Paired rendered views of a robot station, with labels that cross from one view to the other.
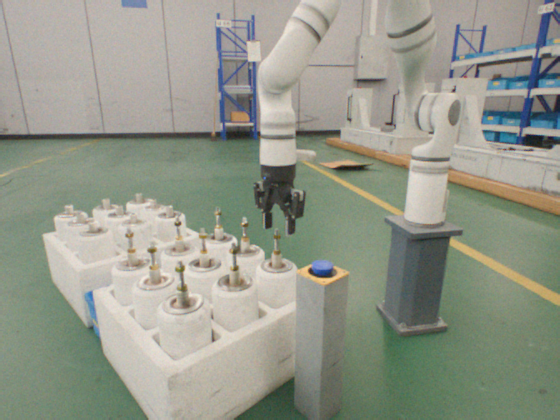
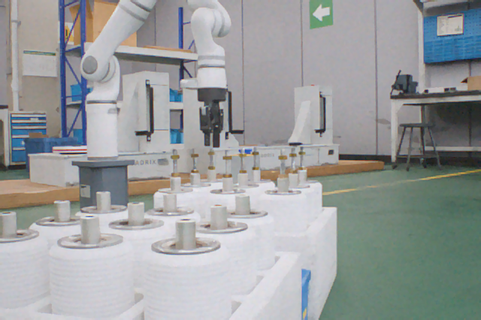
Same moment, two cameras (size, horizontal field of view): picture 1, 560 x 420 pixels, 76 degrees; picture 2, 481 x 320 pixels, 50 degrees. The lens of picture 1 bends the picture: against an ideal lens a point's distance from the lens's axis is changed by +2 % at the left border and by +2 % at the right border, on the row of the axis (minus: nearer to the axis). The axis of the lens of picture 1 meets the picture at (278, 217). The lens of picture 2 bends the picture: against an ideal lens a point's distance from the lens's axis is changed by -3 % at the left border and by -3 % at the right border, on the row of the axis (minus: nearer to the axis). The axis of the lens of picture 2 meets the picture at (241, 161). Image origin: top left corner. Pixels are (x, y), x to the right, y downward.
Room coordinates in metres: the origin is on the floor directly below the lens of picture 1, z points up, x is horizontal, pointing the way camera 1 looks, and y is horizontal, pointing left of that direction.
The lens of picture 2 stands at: (1.39, 1.22, 0.37)
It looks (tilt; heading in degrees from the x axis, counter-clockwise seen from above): 3 degrees down; 239
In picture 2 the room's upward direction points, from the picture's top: 1 degrees counter-clockwise
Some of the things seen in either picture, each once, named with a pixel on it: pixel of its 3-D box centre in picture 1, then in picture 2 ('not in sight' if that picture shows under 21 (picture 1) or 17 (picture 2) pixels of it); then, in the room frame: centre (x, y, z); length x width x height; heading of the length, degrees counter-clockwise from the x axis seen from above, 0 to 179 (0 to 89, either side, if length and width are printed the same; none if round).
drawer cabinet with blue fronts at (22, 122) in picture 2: not in sight; (21, 140); (0.39, -5.67, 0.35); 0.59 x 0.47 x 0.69; 102
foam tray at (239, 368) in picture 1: (208, 324); (243, 255); (0.75, 0.17, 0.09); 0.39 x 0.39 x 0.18; 43
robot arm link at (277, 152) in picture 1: (284, 147); (204, 76); (0.75, -0.01, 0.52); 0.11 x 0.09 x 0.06; 134
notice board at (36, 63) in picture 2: not in sight; (40, 63); (0.04, -6.26, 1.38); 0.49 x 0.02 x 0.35; 12
